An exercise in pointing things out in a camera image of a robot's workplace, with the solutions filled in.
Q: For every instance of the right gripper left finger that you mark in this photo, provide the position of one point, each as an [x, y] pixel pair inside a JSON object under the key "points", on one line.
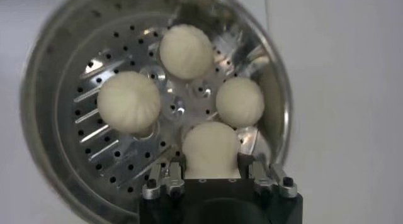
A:
{"points": [[163, 181]]}

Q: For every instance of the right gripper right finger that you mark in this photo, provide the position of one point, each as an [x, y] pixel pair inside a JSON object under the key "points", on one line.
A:
{"points": [[274, 181]]}

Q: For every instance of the white steamed baozi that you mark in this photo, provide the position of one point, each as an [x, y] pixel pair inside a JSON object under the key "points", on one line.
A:
{"points": [[211, 149], [129, 101], [240, 101], [185, 50]]}

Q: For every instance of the perforated stainless steel steamer basket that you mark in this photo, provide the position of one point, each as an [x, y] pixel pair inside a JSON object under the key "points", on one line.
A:
{"points": [[104, 149]]}

